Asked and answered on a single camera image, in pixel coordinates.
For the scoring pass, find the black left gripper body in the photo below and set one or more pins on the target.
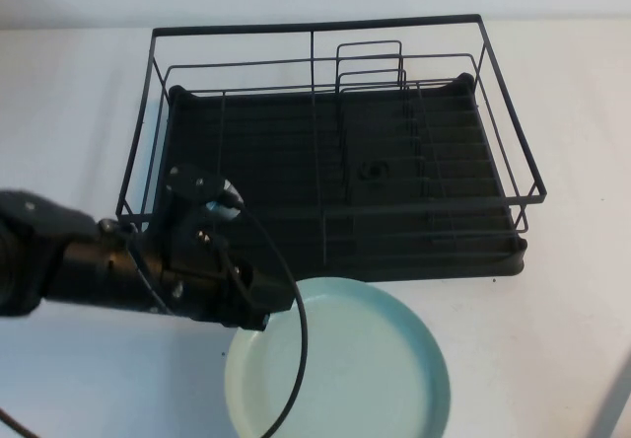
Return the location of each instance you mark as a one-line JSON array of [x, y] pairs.
[[202, 265]]

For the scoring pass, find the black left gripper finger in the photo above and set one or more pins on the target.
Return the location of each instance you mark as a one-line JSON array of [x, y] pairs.
[[254, 320]]

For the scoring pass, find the light blue round plate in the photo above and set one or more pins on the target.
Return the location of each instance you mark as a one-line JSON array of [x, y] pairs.
[[355, 359]]

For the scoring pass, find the black plastic drip tray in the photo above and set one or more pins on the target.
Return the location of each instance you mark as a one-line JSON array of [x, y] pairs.
[[276, 152]]

